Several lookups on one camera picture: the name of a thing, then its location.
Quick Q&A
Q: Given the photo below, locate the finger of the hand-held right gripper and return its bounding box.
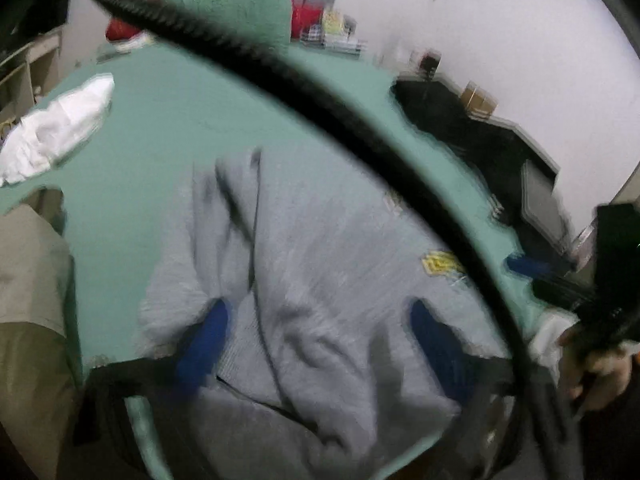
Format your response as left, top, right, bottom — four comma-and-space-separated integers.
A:
505, 254, 576, 281

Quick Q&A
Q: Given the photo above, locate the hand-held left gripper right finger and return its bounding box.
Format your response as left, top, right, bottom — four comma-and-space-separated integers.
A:
410, 299, 543, 480

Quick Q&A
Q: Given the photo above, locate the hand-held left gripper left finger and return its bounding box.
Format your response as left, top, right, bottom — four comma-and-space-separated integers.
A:
72, 297, 231, 447

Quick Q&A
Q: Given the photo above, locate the grey sweater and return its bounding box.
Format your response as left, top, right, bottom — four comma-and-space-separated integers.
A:
135, 147, 516, 480

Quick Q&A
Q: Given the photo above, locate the pile of black clothes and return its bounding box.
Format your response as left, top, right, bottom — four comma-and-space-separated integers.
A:
390, 77, 576, 261

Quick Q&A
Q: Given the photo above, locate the person's right hand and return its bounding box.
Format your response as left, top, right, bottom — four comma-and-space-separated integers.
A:
557, 325, 640, 414

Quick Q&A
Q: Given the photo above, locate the grey screen smartphone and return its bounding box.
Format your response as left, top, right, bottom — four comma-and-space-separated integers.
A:
521, 159, 573, 256

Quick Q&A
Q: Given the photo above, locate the black flat panel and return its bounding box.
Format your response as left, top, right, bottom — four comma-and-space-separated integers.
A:
492, 112, 561, 181

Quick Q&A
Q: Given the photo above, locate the large cardboard box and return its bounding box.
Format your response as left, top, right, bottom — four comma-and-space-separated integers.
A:
475, 87, 499, 116

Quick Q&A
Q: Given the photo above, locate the olive and khaki folded garment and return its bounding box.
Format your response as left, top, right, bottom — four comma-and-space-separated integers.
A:
0, 187, 83, 480

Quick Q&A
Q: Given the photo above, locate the bed with green sheet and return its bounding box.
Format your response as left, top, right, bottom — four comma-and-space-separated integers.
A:
0, 40, 551, 480

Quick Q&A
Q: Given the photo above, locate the white box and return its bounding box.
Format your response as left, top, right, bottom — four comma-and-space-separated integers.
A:
395, 42, 421, 68

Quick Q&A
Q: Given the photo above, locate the white crumpled garment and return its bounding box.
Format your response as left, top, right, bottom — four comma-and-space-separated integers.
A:
0, 74, 116, 187

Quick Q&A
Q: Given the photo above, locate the crumpled white paper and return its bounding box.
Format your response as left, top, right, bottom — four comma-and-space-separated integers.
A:
115, 32, 156, 53

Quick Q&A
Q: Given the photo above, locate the yellow-green snack packet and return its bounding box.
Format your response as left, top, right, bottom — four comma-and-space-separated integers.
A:
321, 7, 346, 36

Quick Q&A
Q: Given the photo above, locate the white computer desk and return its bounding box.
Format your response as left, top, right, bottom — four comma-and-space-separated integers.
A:
0, 27, 66, 126

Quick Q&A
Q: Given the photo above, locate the green pillow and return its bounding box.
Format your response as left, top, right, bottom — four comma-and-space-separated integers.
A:
162, 0, 293, 53

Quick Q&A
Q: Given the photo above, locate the black corrugated cable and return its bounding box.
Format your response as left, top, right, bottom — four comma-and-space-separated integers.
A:
70, 0, 588, 480

